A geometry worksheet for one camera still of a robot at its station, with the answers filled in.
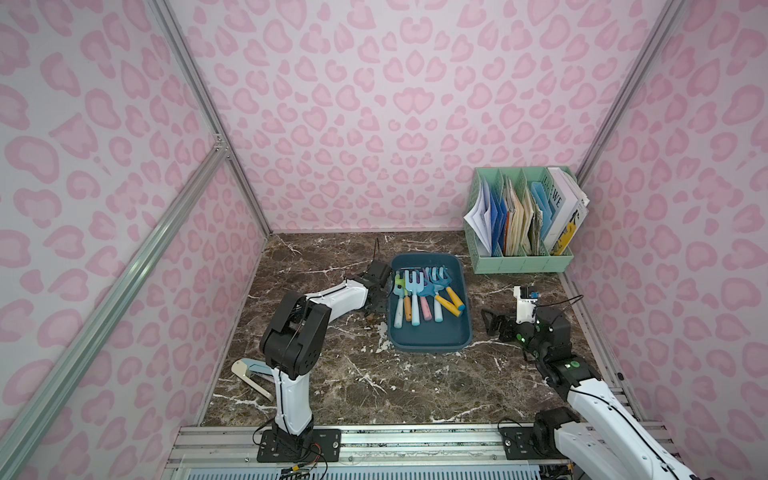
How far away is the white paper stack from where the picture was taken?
3.10 feet

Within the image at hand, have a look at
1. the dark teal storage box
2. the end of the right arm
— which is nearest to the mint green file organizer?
the dark teal storage box

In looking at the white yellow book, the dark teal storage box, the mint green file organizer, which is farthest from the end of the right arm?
the white yellow book

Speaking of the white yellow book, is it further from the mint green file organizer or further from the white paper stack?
the white paper stack

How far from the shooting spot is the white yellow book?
3.11ft

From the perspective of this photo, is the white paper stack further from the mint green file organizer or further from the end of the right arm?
the end of the right arm

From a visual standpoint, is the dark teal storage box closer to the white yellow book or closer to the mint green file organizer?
the mint green file organizer

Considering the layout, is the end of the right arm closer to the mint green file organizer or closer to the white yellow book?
the mint green file organizer

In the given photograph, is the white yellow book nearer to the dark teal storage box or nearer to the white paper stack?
the white paper stack

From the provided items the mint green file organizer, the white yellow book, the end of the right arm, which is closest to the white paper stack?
the mint green file organizer

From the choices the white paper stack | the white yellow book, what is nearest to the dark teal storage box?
the white paper stack

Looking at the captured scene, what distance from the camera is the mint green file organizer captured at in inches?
38.0

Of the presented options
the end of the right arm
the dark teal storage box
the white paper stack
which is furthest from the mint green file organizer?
the end of the right arm

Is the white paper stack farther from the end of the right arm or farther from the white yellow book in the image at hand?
the end of the right arm

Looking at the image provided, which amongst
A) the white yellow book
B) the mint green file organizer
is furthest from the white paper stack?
the white yellow book
